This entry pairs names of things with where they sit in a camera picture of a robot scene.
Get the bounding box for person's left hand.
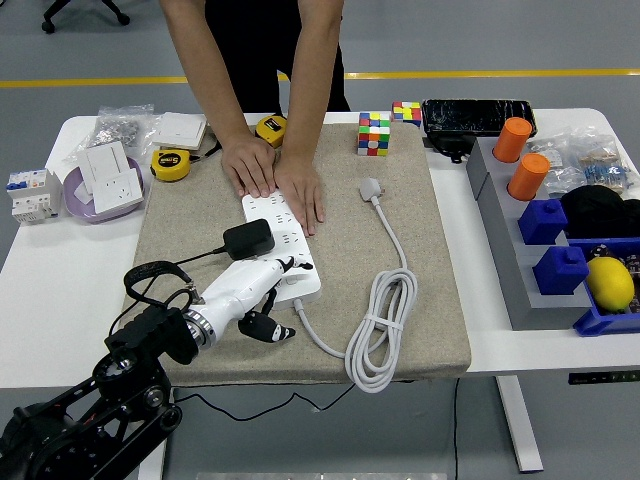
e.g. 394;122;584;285
273;152;326;237

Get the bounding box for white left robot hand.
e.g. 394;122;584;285
194;254;319;344

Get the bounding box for person's right hand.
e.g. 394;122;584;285
220;133;279;199

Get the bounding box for white power strip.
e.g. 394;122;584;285
241;189;322;311

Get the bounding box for black power adapter plug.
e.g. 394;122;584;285
222;218;276;261

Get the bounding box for thin black adapter cord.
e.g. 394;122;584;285
107;244;424;424

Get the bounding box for grey-brown mat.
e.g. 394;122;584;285
112;122;472;389

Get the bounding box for large colourful puzzle cube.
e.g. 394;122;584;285
356;110;392;157

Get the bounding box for person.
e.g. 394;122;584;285
204;0;351;115

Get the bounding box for small colourful puzzle cube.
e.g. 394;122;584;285
390;100;423;128

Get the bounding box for clear bag of screws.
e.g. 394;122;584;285
62;103;156;164

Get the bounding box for black device under box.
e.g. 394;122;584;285
424;132;476;165

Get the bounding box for purple bowl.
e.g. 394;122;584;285
62;155;146;225

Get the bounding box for black wrapped box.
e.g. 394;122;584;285
421;97;539;139

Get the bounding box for white table leg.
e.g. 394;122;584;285
494;374;545;474
137;434;171;480

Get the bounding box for orange cylinder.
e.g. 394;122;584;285
506;152;551;201
492;116;533;164

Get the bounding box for white circuit breaker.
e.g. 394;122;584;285
5;168;64;225

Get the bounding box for grey stepped block holder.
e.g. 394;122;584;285
465;135;594;331

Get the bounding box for black office chair base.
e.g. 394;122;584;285
41;0;131;35

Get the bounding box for blue square block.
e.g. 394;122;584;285
517;198;569;246
531;244;590;297

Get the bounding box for clear bag of small parts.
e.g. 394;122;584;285
527;132;584;199

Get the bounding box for black cloth bundle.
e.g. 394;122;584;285
558;184;640;240

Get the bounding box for clear bag of blue components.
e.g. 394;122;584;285
569;124;640;196

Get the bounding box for yellow lemon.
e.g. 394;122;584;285
584;256;635;314

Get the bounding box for blue plastic bin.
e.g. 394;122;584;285
564;237;640;337

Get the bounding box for black table control panel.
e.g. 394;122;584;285
567;370;640;386

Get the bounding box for white power strip cord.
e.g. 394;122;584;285
292;177;419;394

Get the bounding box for white switch panel box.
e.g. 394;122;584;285
151;111;209;151

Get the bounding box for yellow tape measure with strap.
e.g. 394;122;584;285
149;135;224;182

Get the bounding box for white wall socket panel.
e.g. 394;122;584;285
89;169;145;213

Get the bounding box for white wall switch panel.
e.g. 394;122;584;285
75;141;132;196

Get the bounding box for black hanging cable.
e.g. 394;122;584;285
452;377;461;480

